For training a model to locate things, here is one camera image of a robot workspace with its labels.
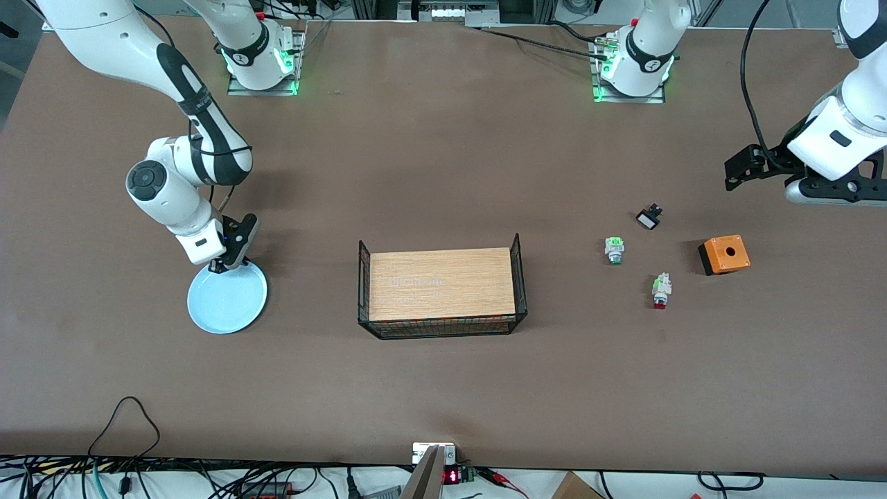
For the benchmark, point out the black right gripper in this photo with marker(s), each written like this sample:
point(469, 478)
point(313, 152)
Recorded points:
point(215, 267)

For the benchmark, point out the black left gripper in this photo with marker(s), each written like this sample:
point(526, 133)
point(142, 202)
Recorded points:
point(782, 158)

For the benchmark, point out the light blue round plate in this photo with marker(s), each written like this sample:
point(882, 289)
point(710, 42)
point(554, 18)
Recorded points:
point(227, 301)

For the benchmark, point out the red push button switch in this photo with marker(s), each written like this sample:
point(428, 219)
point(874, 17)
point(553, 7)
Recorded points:
point(660, 291)

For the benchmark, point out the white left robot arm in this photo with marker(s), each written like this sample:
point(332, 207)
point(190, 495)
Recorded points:
point(838, 132)

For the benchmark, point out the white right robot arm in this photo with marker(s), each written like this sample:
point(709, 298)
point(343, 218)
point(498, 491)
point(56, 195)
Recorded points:
point(104, 34)

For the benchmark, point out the light wooden board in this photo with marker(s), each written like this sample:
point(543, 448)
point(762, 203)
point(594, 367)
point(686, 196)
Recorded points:
point(442, 284)

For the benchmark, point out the black and orange power strip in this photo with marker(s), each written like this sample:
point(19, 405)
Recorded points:
point(267, 491)

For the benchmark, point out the red digit display module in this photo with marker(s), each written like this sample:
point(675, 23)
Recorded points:
point(452, 476)

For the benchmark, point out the red clip lead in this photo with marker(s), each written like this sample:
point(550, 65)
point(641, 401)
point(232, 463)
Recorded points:
point(499, 477)

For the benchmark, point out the brown cardboard piece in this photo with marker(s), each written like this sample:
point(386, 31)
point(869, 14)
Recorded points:
point(572, 487)

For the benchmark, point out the orange button enclosure box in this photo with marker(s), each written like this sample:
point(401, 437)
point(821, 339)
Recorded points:
point(725, 254)

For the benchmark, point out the black and white switch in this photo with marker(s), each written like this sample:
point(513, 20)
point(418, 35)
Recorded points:
point(648, 219)

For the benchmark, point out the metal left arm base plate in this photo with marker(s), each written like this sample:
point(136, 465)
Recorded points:
point(630, 98)

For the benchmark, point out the green push button switch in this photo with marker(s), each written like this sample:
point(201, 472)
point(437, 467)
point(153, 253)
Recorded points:
point(614, 249)

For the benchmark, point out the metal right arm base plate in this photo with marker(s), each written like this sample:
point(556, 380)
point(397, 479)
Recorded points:
point(267, 89)

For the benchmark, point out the silver metal bracket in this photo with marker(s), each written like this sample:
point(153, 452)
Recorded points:
point(423, 450)

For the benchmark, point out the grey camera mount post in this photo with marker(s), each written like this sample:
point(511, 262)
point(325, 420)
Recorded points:
point(423, 478)

